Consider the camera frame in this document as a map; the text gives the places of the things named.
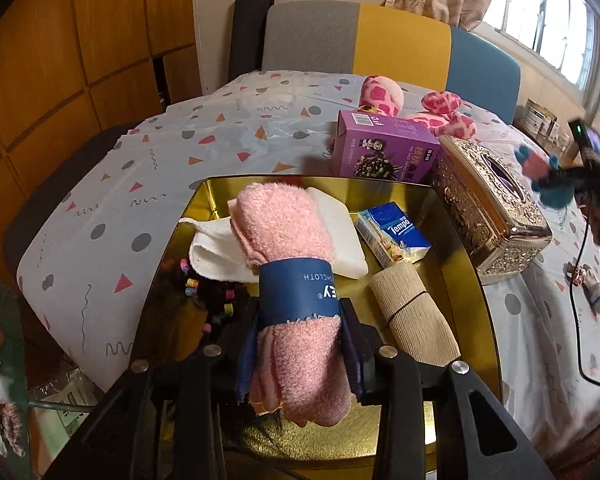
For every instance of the blue Tempo tissue pack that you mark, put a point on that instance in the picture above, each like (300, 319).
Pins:
(390, 235)

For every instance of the ornate silver tissue box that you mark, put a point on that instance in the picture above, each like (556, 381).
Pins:
(501, 226)

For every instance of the grey yellow blue chair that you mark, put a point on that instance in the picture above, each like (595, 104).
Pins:
(340, 37)

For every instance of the dark bench seat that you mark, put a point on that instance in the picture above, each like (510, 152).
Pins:
(53, 191)

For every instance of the blue and pink plush toy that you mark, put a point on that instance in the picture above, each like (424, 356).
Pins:
(537, 167)

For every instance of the purple snack box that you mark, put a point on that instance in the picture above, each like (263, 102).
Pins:
(372, 146)

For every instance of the window with bars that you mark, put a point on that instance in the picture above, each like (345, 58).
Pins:
(556, 44)

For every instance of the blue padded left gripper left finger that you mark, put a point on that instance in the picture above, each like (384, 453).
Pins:
(248, 354)

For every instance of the wooden cabinet wall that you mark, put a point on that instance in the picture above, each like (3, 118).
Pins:
(71, 69)

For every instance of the black rolled mat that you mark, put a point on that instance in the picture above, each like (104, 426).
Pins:
(247, 36)

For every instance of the white knitted cloth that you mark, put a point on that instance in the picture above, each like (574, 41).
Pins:
(214, 252)

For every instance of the pink towel blue band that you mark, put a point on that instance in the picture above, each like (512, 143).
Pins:
(298, 367)

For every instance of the green glass side table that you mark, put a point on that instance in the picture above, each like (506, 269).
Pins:
(13, 367)

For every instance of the patterned white tablecloth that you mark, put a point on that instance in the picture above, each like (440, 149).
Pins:
(87, 272)

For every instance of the black hair extension with beads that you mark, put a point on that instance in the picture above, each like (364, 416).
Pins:
(221, 302)

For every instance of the beige elastic bandage roll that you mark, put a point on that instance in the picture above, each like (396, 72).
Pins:
(417, 324)

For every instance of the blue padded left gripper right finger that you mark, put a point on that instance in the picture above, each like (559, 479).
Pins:
(359, 343)

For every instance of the white sock with blue band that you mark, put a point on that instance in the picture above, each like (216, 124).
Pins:
(591, 286)

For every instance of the pink spotted plush toy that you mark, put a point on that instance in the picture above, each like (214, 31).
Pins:
(438, 111)

